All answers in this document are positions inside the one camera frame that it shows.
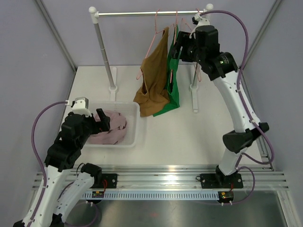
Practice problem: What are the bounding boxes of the white plastic basket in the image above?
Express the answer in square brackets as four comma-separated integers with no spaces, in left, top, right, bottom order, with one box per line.
[85,101,140,148]

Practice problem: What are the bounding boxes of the pink hanger of mauve top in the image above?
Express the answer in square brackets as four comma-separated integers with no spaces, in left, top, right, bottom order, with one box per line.
[181,17,202,84]

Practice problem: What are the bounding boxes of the pink hanger of green top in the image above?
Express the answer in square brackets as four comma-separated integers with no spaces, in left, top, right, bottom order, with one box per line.
[169,11,178,84]

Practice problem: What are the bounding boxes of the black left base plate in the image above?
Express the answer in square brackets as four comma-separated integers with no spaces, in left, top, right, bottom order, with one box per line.
[91,174,118,189]

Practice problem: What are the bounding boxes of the white and silver clothes rack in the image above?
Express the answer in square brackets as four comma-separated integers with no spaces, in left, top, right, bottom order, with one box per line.
[89,3,214,113]

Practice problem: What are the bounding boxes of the aluminium mounting rail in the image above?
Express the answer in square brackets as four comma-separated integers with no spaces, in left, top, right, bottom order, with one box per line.
[102,165,289,191]

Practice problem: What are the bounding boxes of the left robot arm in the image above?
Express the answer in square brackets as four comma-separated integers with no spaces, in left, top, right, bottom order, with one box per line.
[14,108,110,227]

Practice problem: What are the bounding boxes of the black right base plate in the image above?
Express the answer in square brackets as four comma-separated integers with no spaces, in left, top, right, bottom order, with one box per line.
[196,173,243,189]

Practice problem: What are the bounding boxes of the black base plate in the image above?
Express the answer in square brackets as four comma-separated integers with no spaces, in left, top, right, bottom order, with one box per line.
[196,173,243,189]
[91,174,118,189]

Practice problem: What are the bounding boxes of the mauve pink tank top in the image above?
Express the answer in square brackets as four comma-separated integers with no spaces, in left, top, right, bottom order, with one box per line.
[89,110,127,145]

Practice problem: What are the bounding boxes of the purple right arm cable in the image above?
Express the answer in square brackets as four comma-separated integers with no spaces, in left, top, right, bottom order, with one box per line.
[200,9,275,164]

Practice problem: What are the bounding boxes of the green tank top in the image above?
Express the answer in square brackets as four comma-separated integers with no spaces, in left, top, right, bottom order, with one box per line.
[151,40,180,117]

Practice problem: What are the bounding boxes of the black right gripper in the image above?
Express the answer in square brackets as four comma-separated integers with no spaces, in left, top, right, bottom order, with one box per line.
[169,32,205,65]

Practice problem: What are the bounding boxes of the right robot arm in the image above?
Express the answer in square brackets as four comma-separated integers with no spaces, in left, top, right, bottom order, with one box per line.
[170,25,269,189]

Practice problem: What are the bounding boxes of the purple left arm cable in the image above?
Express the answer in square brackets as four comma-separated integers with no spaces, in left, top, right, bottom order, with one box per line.
[30,101,69,223]

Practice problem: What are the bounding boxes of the brown tank top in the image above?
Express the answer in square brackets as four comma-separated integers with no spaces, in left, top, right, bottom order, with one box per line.
[134,27,169,117]

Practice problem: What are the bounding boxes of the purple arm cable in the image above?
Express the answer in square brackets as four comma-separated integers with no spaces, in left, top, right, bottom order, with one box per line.
[30,101,69,223]
[200,9,275,164]

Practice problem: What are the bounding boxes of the white slotted cable duct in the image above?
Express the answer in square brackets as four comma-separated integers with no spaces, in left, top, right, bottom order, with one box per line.
[81,191,219,201]

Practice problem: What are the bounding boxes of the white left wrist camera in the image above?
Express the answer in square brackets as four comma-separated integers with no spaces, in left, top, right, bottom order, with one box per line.
[66,97,91,117]

